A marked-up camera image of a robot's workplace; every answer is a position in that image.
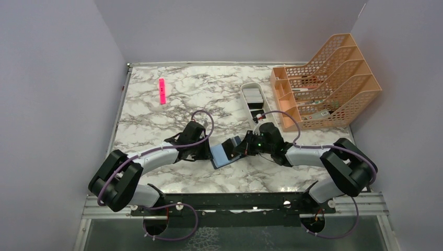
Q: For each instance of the pink highlighter marker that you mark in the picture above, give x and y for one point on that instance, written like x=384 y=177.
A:
x=162 y=91

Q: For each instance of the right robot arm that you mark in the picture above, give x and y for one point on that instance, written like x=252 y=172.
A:
x=349 y=169

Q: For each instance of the orange mesh file organizer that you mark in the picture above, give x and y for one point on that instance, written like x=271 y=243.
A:
x=339 y=65

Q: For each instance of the pens in organizer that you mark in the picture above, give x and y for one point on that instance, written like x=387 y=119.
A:
x=315 y=103

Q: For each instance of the aluminium frame rail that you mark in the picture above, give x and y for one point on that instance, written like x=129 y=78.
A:
x=367 y=203

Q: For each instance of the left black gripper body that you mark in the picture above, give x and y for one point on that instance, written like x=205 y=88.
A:
x=200 y=151

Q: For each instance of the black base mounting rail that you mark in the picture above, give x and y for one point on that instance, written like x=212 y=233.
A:
x=297 y=202

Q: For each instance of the stack of grey cards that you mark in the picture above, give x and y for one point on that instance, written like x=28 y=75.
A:
x=253 y=97

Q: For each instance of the black credit card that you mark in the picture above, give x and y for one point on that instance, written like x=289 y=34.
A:
x=228 y=148

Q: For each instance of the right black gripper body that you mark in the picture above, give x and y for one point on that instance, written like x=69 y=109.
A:
x=254 y=144

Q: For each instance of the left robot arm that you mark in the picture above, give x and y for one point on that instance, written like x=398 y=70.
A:
x=116 y=182

